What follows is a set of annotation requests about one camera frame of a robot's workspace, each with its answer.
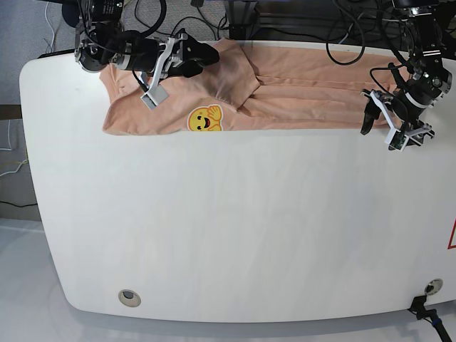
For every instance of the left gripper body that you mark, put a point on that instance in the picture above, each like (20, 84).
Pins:
(402, 109)

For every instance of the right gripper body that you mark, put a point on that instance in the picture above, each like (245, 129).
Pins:
(150, 60)

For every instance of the peach pink T-shirt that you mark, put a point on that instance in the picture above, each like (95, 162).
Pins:
(252, 87)

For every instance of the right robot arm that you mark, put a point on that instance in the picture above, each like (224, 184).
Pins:
(102, 40)

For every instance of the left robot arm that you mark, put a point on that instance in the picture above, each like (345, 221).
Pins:
(424, 61)

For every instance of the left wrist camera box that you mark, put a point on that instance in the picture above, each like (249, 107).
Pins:
(396, 140)

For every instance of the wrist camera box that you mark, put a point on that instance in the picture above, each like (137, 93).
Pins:
(396, 140)
(154, 96)

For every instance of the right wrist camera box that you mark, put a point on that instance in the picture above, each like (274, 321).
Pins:
(154, 96)

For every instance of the black aluminium frame post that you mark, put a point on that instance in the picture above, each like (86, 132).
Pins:
(242, 17)

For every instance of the right table cable grommet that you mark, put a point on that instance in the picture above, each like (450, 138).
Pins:
(433, 287)

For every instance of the table cable grommet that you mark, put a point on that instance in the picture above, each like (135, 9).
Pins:
(433, 287)
(129, 298)

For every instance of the black clamp with cable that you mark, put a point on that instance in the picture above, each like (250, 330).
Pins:
(418, 309)

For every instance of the left table cable grommet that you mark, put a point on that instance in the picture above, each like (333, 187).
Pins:
(129, 298)

